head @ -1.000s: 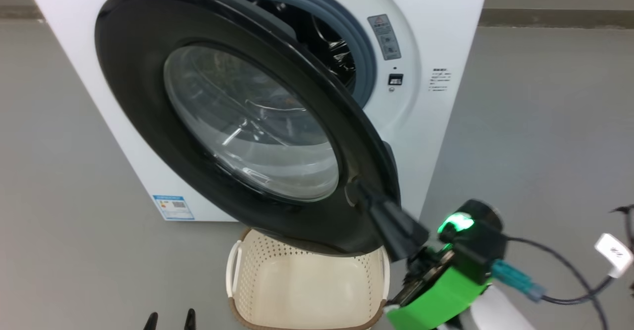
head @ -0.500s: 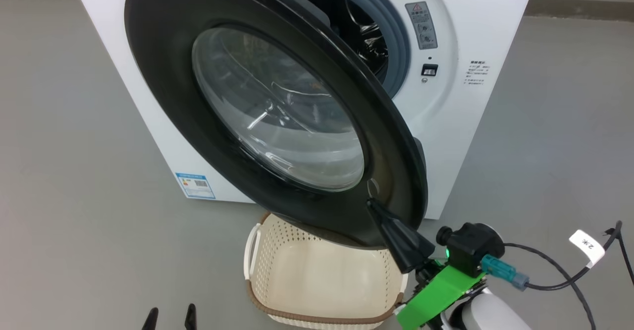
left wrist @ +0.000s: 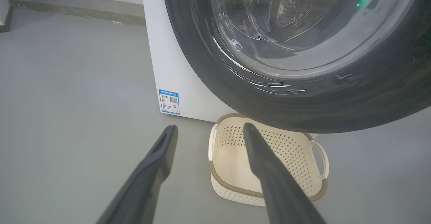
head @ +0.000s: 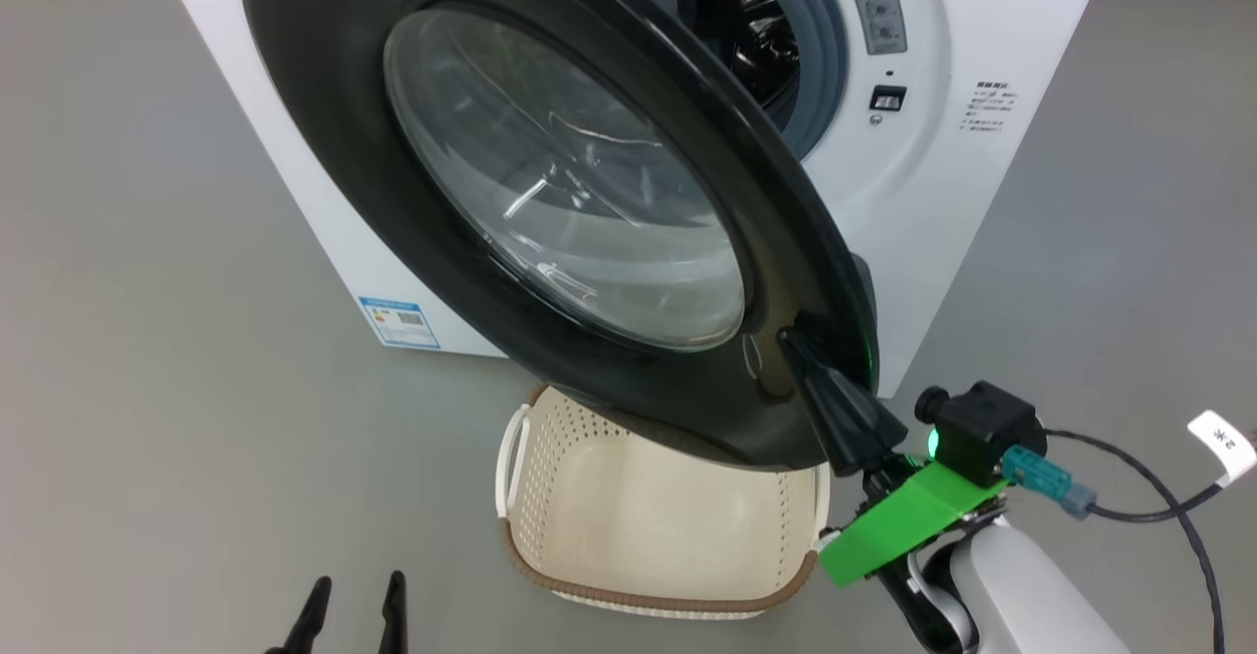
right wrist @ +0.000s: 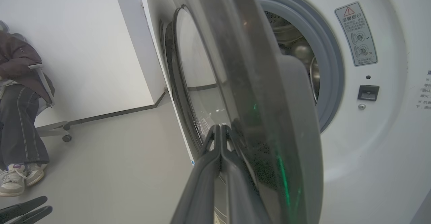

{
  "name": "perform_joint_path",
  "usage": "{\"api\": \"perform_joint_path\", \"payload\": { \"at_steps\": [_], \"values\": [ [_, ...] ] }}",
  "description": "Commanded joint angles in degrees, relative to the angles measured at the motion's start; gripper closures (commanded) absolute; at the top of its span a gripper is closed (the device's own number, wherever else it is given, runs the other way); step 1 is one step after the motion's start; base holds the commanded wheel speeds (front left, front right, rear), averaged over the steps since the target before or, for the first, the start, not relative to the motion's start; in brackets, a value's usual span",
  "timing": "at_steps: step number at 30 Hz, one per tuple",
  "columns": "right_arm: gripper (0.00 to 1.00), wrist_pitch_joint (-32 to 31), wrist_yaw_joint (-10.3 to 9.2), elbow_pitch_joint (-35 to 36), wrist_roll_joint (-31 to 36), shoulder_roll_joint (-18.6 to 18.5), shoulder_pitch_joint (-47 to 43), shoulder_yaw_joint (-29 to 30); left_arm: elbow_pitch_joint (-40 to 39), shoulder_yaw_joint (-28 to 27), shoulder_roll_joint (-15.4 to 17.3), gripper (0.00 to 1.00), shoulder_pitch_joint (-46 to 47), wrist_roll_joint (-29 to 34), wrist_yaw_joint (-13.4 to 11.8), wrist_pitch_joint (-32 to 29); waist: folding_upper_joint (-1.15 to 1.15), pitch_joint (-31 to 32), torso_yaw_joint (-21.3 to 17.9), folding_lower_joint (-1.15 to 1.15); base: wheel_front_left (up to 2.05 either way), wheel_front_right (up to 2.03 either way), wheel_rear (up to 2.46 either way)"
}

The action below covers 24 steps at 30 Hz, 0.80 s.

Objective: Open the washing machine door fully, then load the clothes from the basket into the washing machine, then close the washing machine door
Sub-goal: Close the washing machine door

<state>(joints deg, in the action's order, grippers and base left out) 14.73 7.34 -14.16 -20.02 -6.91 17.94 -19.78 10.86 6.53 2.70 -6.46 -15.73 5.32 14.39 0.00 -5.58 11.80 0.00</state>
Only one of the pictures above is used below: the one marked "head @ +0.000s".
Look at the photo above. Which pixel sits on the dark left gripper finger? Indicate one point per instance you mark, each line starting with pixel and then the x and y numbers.
pixel 306 625
pixel 394 620

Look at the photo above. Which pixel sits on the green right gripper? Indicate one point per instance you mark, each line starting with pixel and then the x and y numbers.
pixel 903 526

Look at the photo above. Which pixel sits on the black glass washing machine door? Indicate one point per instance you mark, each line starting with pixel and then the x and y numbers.
pixel 373 242

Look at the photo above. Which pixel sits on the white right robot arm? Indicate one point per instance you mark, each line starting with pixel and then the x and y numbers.
pixel 1021 595

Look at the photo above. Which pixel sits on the white washing machine body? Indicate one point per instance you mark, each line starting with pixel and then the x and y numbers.
pixel 933 242

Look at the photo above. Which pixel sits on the cream perforated laundry basket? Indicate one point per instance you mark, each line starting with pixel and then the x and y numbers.
pixel 638 526

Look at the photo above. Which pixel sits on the black door latch slot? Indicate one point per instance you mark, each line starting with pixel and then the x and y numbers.
pixel 888 98

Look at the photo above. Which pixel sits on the grey rubber door gasket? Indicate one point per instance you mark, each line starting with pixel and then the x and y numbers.
pixel 825 55

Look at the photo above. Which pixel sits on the steel washing drum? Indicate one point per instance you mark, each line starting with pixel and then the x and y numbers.
pixel 756 35

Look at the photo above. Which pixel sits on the blue energy label sticker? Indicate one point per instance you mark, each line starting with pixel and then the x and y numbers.
pixel 400 322

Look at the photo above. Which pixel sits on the grey warning sticker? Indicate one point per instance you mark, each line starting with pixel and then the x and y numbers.
pixel 874 4

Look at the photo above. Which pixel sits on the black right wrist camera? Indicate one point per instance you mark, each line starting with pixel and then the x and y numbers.
pixel 987 428

